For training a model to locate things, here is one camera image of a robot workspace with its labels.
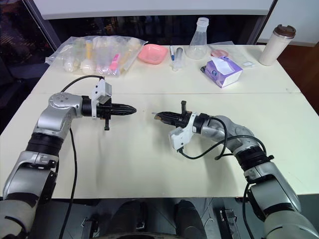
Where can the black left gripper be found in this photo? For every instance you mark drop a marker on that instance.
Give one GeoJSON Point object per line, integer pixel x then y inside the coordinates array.
{"type": "Point", "coordinates": [106, 112]}

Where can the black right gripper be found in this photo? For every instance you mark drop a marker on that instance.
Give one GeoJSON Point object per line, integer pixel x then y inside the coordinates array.
{"type": "Point", "coordinates": [182, 119]}

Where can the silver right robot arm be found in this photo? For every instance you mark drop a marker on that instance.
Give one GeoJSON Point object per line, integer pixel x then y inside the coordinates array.
{"type": "Point", "coordinates": [264, 174]}

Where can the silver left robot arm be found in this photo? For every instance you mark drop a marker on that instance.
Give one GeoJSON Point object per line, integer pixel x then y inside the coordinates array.
{"type": "Point", "coordinates": [53, 117]}

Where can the clear bag of lab supplies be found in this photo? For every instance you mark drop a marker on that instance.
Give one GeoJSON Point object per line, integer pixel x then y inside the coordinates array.
{"type": "Point", "coordinates": [99, 54]}

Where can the pink plastic bowl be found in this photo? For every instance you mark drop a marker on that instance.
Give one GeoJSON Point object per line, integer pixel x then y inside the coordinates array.
{"type": "Point", "coordinates": [152, 53]}

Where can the blue and white pen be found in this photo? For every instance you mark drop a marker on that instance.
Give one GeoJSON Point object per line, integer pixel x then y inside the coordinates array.
{"type": "Point", "coordinates": [172, 53]}

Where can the purple tissue box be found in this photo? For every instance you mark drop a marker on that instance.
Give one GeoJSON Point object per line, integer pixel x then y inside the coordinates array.
{"type": "Point", "coordinates": [224, 73]}

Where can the clear conical flask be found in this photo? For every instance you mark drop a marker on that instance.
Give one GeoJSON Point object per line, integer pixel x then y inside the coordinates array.
{"type": "Point", "coordinates": [198, 46]}

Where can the pink petri dish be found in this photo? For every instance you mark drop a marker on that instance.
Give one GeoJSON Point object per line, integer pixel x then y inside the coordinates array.
{"type": "Point", "coordinates": [219, 52]}

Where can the flat clear plastic bag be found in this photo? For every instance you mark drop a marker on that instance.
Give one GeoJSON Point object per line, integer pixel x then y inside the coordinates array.
{"type": "Point", "coordinates": [241, 56]}

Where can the dark rounded shape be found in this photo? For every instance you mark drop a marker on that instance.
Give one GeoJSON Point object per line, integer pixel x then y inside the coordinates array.
{"type": "Point", "coordinates": [129, 219]}
{"type": "Point", "coordinates": [190, 219]}

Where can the black box with label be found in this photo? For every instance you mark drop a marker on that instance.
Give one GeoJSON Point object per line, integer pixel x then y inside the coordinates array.
{"type": "Point", "coordinates": [228, 221]}

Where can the white tumbler with brown lid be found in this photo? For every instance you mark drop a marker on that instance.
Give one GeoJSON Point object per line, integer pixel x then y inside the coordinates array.
{"type": "Point", "coordinates": [272, 47]}

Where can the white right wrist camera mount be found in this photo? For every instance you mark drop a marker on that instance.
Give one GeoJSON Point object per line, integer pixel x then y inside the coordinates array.
{"type": "Point", "coordinates": [183, 135]}

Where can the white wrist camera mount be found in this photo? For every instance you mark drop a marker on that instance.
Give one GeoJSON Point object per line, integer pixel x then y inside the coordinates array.
{"type": "Point", "coordinates": [99, 90]}
{"type": "Point", "coordinates": [183, 135]}

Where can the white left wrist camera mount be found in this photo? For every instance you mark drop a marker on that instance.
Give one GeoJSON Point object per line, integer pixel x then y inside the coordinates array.
{"type": "Point", "coordinates": [99, 90]}

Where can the small metal bracket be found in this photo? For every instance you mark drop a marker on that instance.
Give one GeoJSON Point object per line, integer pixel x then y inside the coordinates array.
{"type": "Point", "coordinates": [88, 224]}

